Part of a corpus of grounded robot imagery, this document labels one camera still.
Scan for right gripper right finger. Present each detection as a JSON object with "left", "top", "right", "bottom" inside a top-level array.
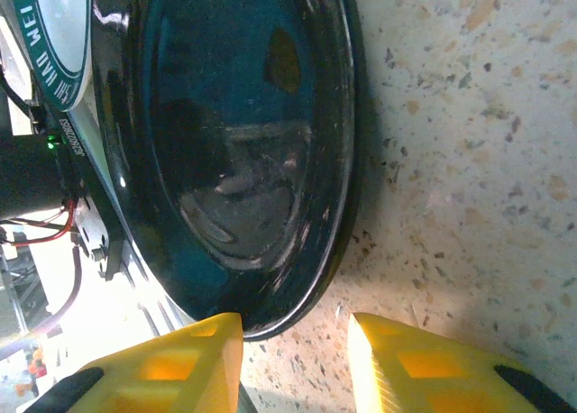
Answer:
[{"left": 346, "top": 312, "right": 577, "bottom": 413}]

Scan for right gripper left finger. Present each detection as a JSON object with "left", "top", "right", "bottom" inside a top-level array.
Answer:
[{"left": 22, "top": 312, "right": 244, "bottom": 413}]

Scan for glossy black plate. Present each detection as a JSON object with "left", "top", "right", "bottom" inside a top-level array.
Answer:
[{"left": 89, "top": 0, "right": 366, "bottom": 342}]

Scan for white plate green lettered rim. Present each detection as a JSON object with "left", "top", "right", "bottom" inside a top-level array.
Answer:
[{"left": 8, "top": 0, "right": 94, "bottom": 112}]

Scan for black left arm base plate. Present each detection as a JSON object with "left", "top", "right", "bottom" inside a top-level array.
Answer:
[{"left": 42, "top": 108, "right": 136, "bottom": 283}]

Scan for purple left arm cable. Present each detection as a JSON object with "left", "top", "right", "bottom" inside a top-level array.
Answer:
[{"left": 0, "top": 245, "right": 85, "bottom": 360}]

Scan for red and black wires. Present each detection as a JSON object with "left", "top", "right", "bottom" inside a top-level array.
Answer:
[{"left": 0, "top": 196, "right": 80, "bottom": 250}]

